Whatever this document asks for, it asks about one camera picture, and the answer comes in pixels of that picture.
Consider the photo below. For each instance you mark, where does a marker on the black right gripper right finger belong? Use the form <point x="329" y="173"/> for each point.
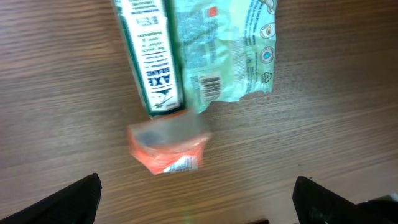
<point x="315" y="204"/>

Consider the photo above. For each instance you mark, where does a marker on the light blue wet wipes pack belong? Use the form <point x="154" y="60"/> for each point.
<point x="226" y="48"/>

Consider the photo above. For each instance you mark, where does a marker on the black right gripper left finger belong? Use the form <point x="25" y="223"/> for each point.
<point x="74" y="204"/>

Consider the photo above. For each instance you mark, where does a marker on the green white gum box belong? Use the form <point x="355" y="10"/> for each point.
<point x="146" y="31"/>

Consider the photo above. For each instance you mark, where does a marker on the orange red small box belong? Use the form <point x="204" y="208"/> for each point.
<point x="170" y="144"/>

